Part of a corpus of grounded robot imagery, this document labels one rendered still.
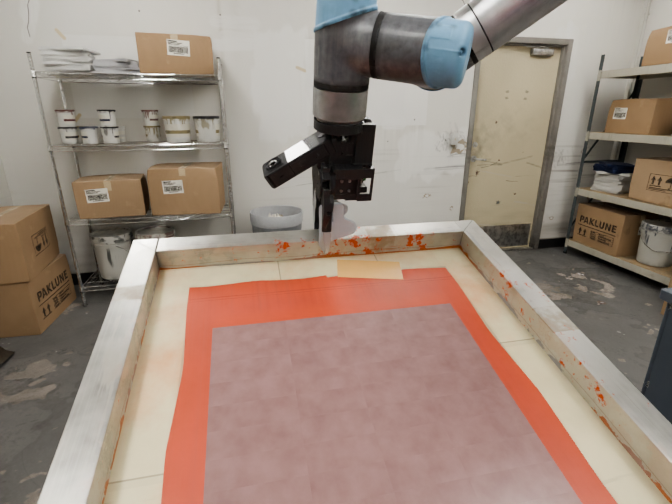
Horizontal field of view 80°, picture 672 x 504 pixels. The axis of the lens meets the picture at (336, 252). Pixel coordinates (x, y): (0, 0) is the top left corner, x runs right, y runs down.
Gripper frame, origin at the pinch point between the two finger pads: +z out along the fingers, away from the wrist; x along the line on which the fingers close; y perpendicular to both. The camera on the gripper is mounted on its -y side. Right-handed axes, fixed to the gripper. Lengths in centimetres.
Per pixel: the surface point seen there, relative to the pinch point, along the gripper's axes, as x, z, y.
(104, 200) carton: 245, 112, -116
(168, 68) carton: 272, 24, -60
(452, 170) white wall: 291, 117, 193
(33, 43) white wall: 319, 17, -159
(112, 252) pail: 240, 156, -120
